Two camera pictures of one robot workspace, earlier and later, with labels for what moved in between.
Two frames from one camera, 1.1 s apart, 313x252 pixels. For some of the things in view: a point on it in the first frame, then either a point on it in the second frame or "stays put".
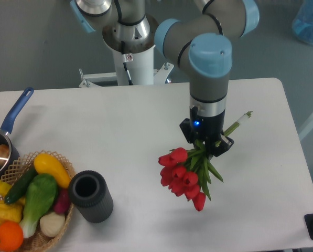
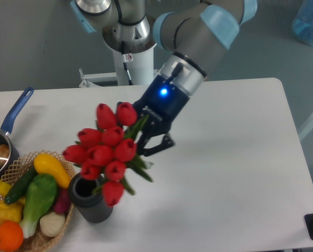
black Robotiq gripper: (207, 129) to (162, 101)
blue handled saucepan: (3, 151) stays put
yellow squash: (46, 164) stays put
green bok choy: (41, 193) stays put
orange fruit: (8, 235) stays put
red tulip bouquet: (186, 172) to (106, 154)
